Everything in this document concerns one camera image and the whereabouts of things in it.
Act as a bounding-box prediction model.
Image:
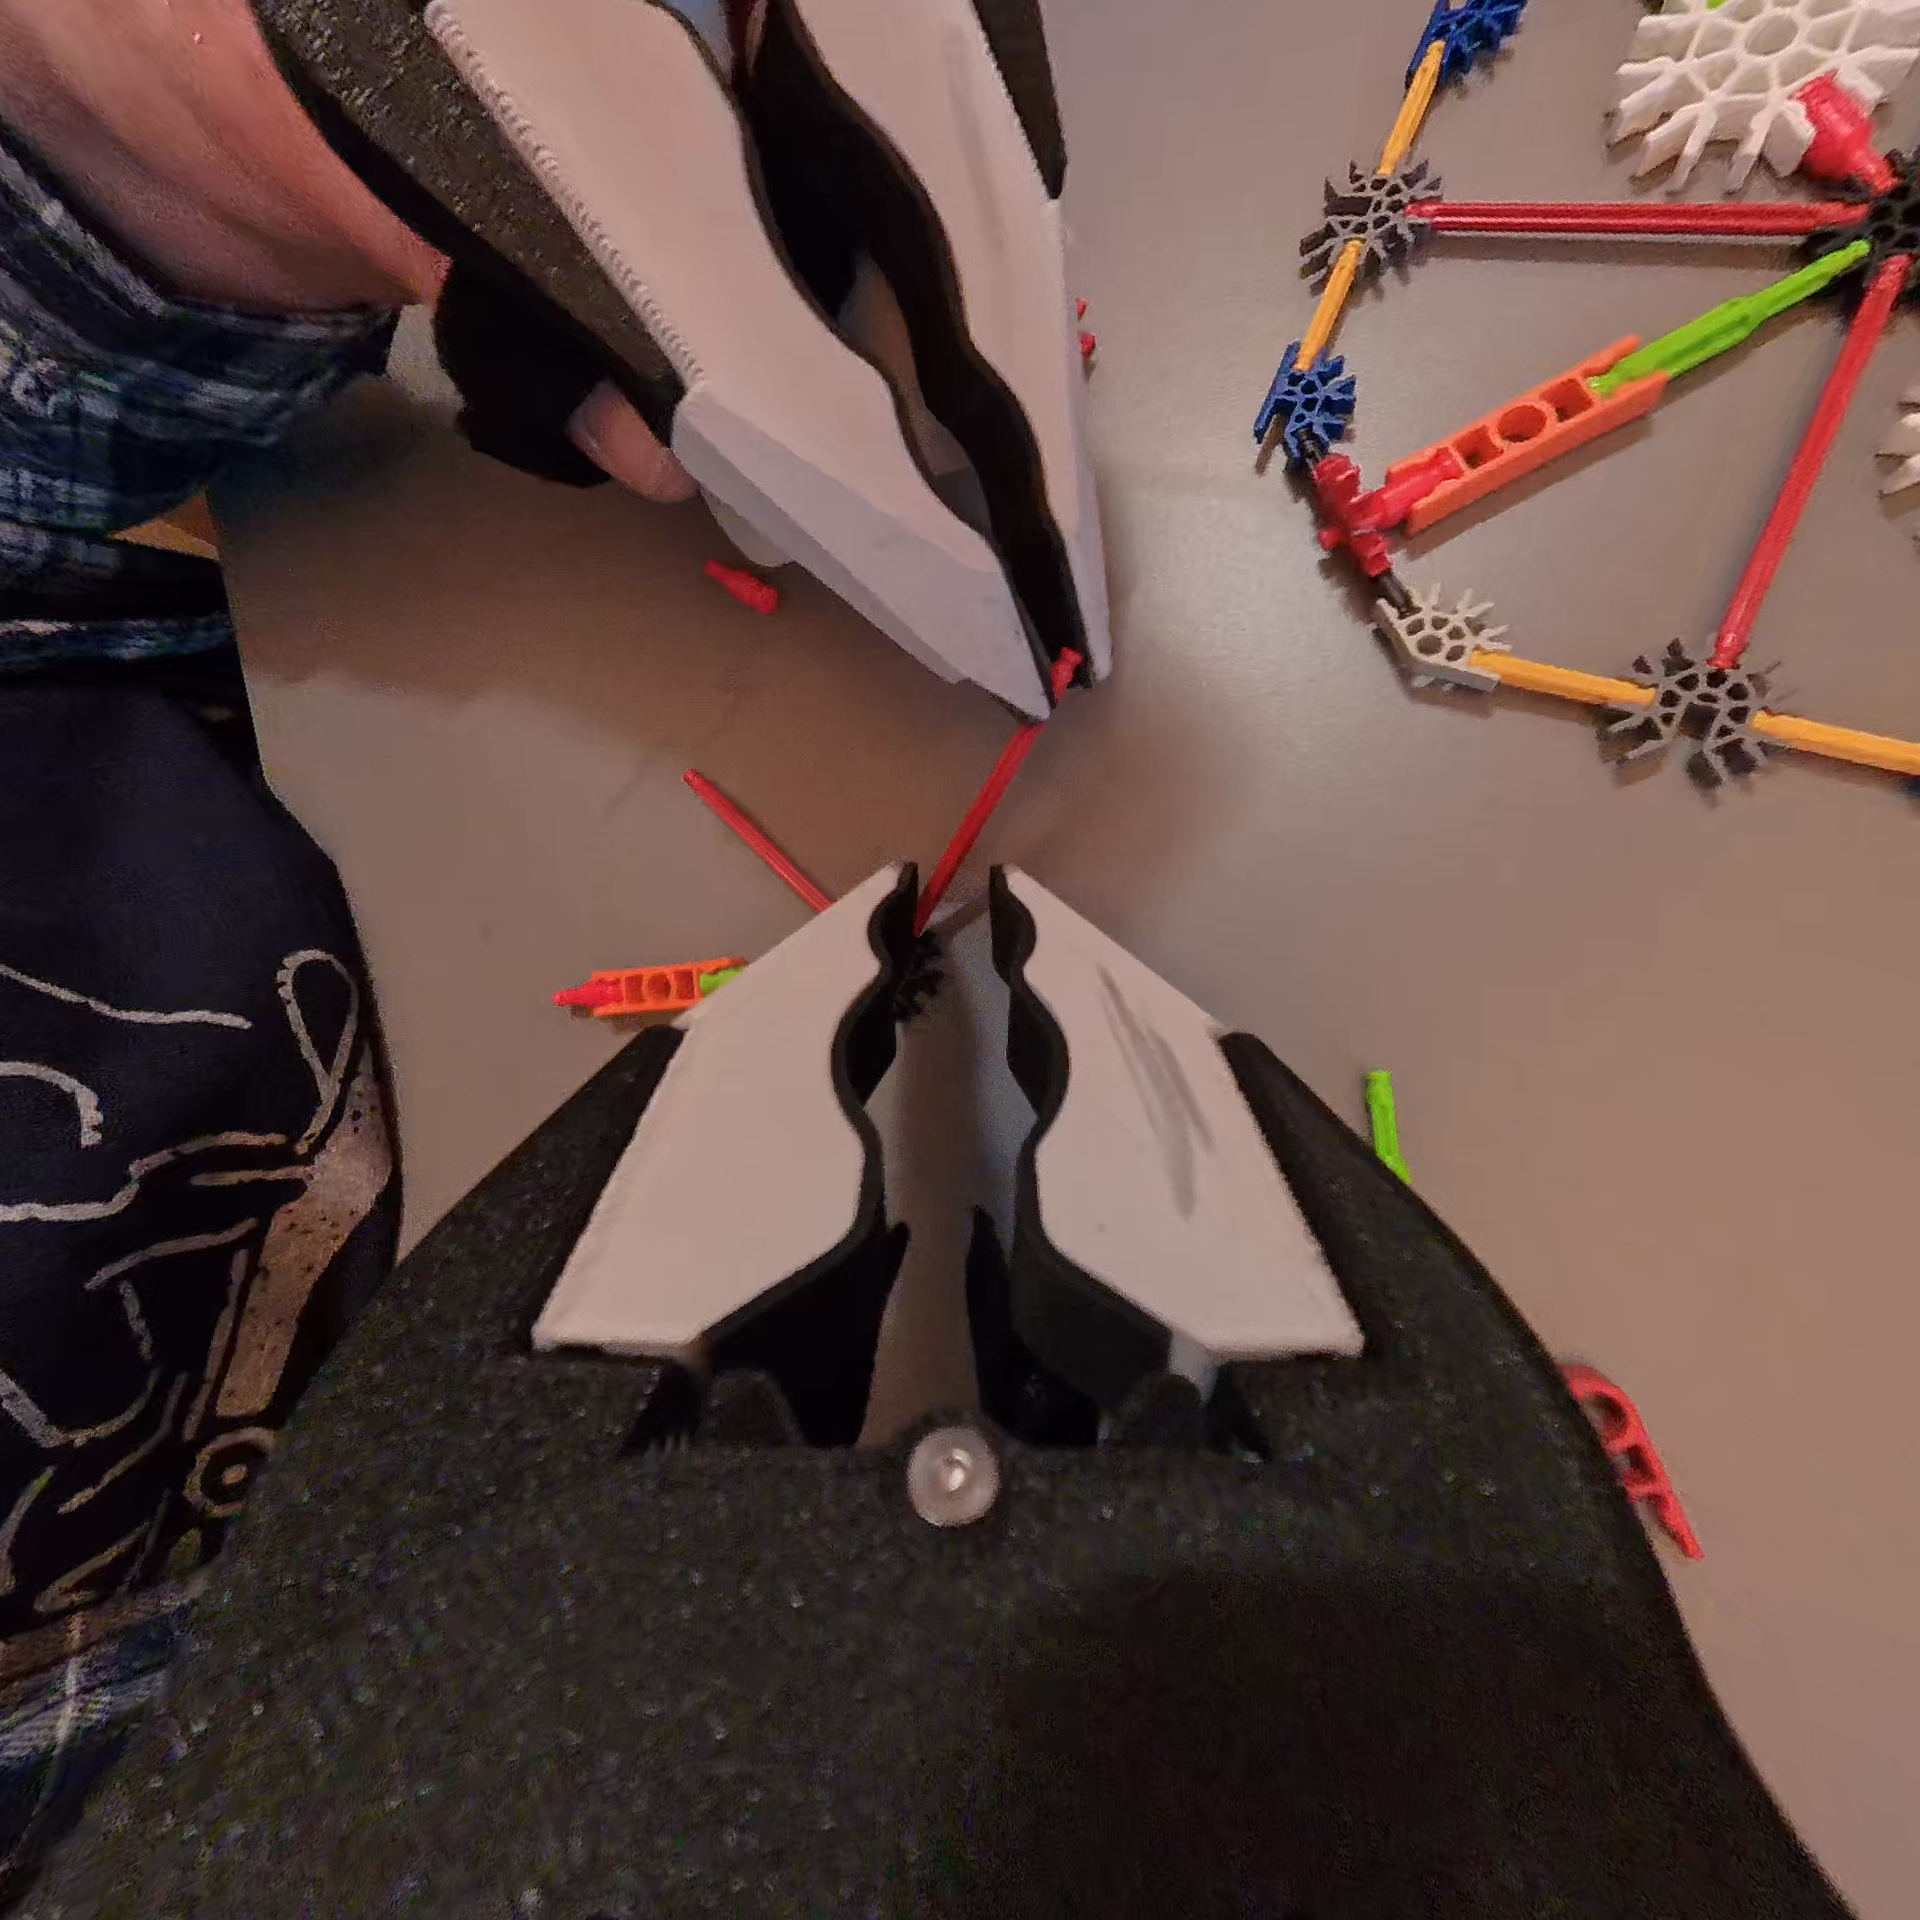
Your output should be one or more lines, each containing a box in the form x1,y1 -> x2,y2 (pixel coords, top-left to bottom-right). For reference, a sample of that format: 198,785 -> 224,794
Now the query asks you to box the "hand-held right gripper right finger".
988,867 -> 1368,1396

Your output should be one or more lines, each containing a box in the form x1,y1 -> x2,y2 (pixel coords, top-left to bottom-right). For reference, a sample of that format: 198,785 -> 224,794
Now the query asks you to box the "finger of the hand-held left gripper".
784,0 -> 1116,689
424,0 -> 1060,723

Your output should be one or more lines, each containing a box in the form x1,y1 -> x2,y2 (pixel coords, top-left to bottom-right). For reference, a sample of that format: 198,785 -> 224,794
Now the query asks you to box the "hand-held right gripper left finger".
532,862 -> 921,1359

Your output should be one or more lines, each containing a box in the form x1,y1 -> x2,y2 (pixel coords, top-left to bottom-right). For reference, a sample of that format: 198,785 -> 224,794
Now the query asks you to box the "orange connector with green rod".
589,956 -> 750,1023

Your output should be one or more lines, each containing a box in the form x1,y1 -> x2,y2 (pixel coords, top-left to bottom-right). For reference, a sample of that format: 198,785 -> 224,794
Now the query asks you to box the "long red toy rod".
682,766 -> 836,916
913,645 -> 1086,936

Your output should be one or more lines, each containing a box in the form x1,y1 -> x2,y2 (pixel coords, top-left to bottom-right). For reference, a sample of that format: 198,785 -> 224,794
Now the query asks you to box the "person's left forearm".
0,126 -> 404,593

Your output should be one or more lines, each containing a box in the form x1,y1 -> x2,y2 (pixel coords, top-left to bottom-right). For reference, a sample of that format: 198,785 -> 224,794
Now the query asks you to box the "person's left hand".
0,0 -> 703,507

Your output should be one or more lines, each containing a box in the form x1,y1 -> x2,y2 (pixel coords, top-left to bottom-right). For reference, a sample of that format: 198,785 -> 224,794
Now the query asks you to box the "red toy connector piece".
1559,1359 -> 1706,1564

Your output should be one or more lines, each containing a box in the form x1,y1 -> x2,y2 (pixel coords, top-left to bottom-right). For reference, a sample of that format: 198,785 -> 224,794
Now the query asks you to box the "colourful toy wheel construction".
1251,0 -> 1920,792

